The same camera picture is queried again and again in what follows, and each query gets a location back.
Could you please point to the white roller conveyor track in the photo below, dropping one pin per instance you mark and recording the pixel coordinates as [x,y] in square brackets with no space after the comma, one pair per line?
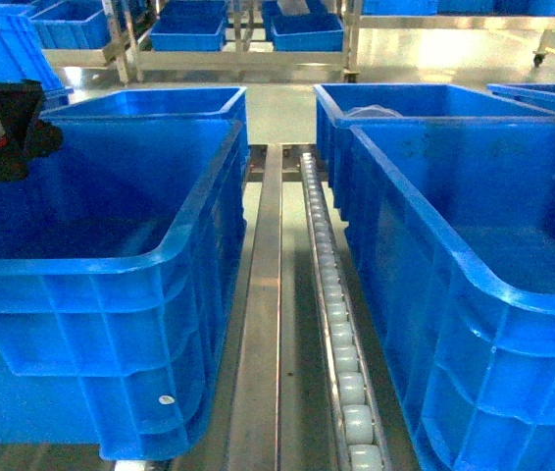
[358,435]

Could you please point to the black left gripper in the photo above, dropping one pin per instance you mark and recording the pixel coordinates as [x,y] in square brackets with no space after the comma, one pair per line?
[23,135]

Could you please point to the large blue crate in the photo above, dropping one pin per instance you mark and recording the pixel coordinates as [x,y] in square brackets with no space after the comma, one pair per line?
[118,262]
[452,229]

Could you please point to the steel centre divider rail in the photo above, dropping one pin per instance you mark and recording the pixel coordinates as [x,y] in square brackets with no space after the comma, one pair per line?
[253,439]

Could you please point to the large blue crate right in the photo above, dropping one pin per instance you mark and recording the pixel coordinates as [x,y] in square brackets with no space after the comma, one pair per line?
[452,229]

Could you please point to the blue crate behind right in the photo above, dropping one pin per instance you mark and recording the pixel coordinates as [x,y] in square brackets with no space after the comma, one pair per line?
[340,106]

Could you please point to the blue crate behind left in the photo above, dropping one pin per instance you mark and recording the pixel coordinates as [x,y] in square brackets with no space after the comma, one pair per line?
[195,103]

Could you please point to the large blue crate left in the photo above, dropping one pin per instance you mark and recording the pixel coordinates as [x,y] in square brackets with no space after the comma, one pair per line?
[118,262]

